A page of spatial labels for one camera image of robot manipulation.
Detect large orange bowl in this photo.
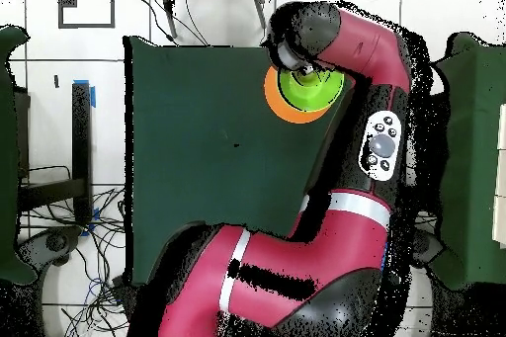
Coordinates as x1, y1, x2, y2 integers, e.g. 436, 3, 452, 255
263, 65, 336, 125

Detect green bowl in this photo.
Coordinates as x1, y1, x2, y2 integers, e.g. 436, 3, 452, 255
277, 66, 346, 114

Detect dark green tablecloth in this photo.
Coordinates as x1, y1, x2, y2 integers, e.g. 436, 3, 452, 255
123, 35, 357, 290

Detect blue tape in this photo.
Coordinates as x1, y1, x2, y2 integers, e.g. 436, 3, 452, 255
72, 78, 97, 109

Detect black stand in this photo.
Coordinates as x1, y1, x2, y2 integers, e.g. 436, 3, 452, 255
17, 81, 93, 227

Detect black power box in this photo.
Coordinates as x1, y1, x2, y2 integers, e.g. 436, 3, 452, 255
111, 275, 139, 314

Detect dark grey chair base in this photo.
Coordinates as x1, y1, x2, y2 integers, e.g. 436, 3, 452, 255
412, 229, 446, 269
17, 225, 82, 271

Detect green cloth covered table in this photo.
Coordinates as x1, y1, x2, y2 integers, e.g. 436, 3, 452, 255
0, 25, 38, 286
428, 31, 506, 291

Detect white box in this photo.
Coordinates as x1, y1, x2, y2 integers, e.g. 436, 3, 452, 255
492, 103, 506, 249

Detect tangled floor cables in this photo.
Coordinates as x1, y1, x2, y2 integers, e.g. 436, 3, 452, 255
19, 164, 131, 337

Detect black cable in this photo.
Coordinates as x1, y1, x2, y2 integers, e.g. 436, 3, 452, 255
133, 0, 211, 47

